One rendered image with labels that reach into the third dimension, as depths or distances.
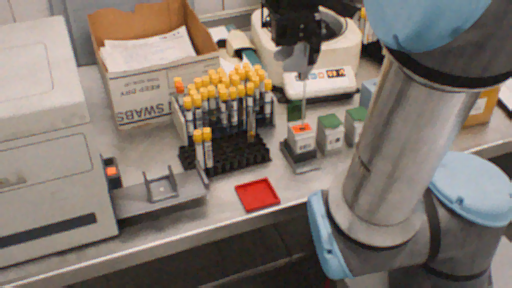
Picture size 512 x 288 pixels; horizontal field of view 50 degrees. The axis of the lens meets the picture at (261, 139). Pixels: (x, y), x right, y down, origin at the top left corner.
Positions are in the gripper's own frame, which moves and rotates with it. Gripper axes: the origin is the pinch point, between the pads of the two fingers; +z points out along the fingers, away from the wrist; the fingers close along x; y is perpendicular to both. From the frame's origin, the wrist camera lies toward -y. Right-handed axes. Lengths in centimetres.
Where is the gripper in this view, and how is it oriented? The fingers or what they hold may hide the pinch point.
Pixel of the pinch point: (304, 73)
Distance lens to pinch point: 101.1
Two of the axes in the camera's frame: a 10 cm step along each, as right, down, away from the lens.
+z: 0.0, 7.7, 6.4
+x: 3.5, 6.0, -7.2
